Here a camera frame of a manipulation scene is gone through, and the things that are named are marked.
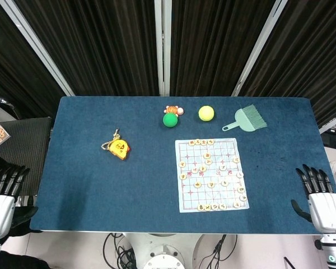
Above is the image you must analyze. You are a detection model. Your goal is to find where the black pleated curtain panel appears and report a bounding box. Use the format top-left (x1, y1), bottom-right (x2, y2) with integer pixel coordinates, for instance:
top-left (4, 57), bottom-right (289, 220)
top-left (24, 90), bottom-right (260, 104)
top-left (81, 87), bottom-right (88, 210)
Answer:
top-left (237, 0), bottom-right (336, 128)
top-left (15, 0), bottom-right (160, 96)
top-left (0, 0), bottom-right (69, 121)
top-left (170, 0), bottom-right (277, 96)

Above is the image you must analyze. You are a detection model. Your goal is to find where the paper chinese chess board sheet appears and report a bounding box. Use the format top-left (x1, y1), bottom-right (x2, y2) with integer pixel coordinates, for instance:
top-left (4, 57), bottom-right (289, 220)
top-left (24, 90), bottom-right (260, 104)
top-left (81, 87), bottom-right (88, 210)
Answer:
top-left (175, 137), bottom-right (250, 214)

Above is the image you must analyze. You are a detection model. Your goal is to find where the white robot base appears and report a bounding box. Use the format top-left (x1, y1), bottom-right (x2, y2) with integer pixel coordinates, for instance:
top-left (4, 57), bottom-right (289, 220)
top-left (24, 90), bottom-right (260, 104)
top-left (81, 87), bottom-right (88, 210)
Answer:
top-left (123, 232), bottom-right (207, 269)

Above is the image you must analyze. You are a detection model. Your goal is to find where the blue felt table mat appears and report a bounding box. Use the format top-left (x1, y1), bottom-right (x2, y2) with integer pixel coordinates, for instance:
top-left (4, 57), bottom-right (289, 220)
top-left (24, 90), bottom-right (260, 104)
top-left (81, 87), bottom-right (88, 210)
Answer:
top-left (29, 96), bottom-right (336, 235)

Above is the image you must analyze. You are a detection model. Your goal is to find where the green foam ball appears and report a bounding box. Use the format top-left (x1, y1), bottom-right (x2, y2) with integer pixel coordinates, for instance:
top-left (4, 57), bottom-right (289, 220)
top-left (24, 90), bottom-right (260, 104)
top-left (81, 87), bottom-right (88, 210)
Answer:
top-left (162, 112), bottom-right (180, 128)

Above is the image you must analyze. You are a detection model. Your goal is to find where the black ribbed case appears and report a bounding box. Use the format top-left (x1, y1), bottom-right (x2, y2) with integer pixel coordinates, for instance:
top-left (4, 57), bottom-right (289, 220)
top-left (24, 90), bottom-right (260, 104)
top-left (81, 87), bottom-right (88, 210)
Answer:
top-left (0, 117), bottom-right (53, 197)

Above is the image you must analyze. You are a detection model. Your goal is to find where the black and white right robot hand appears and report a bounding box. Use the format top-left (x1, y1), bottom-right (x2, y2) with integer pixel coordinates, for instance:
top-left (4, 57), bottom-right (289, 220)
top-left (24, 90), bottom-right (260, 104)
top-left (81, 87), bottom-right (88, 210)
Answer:
top-left (291, 164), bottom-right (336, 235)

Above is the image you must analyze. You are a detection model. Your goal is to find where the green plastic hand brush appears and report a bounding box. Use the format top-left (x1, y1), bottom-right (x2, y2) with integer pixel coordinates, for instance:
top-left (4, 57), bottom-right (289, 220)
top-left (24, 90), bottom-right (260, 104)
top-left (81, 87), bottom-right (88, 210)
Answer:
top-left (222, 104), bottom-right (268, 132)

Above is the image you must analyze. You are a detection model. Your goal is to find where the orange and pink plush toy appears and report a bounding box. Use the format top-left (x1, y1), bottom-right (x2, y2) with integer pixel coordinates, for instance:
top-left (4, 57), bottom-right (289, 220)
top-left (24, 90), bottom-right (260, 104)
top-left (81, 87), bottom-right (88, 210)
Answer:
top-left (164, 105), bottom-right (184, 116)

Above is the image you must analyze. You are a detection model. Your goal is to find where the aluminium frame post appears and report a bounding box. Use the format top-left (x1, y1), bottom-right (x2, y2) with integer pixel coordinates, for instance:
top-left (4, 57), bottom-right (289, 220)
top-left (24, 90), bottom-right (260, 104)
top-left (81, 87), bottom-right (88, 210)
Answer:
top-left (0, 0), bottom-right (75, 97)
top-left (231, 0), bottom-right (288, 97)
top-left (319, 117), bottom-right (336, 135)
top-left (154, 0), bottom-right (172, 97)

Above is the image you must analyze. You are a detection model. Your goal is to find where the black cable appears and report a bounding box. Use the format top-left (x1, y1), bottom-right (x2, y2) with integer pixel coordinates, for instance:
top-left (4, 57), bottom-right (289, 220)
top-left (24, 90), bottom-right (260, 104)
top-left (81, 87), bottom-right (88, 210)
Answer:
top-left (102, 232), bottom-right (137, 269)
top-left (198, 234), bottom-right (239, 269)

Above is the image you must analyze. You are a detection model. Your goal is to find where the chrome and black chair part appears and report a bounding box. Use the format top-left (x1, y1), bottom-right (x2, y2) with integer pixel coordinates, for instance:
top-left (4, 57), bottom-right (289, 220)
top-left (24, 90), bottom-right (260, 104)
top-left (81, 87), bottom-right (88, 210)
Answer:
top-left (0, 95), bottom-right (19, 120)

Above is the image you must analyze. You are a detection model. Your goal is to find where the yellow tennis ball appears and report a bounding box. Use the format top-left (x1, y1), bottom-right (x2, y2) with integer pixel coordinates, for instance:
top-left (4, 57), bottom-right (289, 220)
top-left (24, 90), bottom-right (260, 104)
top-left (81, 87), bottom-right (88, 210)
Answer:
top-left (198, 105), bottom-right (215, 122)

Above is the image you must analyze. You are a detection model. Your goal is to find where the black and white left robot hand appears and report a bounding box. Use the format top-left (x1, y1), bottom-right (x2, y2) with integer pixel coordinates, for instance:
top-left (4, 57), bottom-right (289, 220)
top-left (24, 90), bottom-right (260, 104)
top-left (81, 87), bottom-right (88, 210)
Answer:
top-left (0, 165), bottom-right (39, 239)

